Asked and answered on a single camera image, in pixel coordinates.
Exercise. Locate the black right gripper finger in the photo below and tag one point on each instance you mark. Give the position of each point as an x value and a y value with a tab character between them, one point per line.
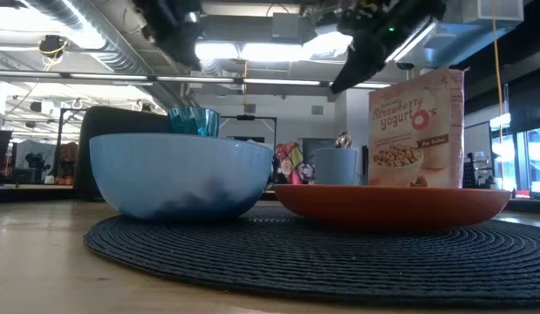
357	65

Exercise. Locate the long ceiling light strip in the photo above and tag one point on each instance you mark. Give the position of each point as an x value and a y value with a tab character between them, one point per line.
121	77

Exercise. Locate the strawberry yogurt cereal box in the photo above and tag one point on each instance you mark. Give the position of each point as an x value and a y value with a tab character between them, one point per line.
409	118

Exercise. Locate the metal spoon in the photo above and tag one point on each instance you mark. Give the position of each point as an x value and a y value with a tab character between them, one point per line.
343	140

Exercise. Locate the grey ceiling unit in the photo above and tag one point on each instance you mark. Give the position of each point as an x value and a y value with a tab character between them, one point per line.
286	27

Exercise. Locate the white ceiling box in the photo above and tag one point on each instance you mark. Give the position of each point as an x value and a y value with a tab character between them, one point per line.
492	11

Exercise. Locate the teal faceted glass cup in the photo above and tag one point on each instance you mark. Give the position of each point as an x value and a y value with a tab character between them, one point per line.
193	122

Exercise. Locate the light blue mug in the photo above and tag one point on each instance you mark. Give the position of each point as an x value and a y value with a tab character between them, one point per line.
336	168

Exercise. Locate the large black rounded chair back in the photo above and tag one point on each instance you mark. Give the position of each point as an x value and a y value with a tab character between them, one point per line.
117	124

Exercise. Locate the colourful snack packet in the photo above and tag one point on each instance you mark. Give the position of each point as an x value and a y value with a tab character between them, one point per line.
289	161

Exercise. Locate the orange plate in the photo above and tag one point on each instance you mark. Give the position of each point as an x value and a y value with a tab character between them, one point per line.
391	207

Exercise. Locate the light blue ceramic bowl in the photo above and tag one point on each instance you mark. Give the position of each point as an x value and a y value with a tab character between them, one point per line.
178	174

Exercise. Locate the navy woven round placemat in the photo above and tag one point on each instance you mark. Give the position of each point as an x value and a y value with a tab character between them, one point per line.
295	261

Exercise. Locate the grey wall vent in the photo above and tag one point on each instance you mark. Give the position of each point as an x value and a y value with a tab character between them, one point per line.
317	110

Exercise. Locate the silver ceiling ventilation duct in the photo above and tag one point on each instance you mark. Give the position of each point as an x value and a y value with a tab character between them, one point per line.
117	56

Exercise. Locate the black metal frame stand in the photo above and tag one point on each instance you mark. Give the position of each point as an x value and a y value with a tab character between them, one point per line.
248	118

